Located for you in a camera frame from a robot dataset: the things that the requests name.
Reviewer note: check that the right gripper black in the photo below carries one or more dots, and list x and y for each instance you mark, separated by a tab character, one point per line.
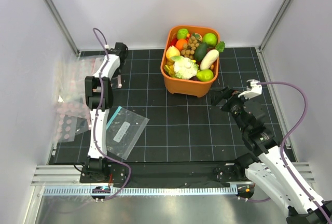
225	93

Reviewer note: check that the white cauliflower toy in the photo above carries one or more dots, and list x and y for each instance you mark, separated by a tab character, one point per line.
184	68

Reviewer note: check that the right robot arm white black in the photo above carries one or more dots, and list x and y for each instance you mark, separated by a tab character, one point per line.
266	164

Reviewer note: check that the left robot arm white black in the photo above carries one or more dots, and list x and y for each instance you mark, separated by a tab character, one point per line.
99	99

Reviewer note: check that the blue zipper clear bag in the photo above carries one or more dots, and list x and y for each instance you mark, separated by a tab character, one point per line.
123	131

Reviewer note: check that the green pear toy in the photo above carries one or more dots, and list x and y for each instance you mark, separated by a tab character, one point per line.
205	75

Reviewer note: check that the white radish toy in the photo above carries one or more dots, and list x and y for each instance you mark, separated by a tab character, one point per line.
209	59

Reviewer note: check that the dark green avocado toy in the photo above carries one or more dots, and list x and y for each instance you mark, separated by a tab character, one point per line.
200	52

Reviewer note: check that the yellow lemon toy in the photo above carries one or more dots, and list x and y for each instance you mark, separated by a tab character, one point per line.
171	52

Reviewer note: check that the orange plastic basket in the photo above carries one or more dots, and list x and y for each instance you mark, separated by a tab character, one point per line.
193	86

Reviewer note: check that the yellow banana bunch toy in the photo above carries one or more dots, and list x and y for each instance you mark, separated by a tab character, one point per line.
169	69

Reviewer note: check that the green apple toy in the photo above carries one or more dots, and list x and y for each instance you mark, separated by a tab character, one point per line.
210	39

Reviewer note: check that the brown longan bunch toy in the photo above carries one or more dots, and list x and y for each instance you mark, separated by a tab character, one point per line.
189	48

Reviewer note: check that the orange fruit toy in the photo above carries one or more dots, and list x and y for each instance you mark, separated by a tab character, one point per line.
181	44

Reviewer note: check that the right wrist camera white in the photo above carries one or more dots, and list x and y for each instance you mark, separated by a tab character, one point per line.
253	89

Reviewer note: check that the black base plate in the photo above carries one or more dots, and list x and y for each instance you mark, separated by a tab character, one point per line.
176	174

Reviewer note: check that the grey slotted cable duct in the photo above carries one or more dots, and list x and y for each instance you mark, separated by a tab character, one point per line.
104	191

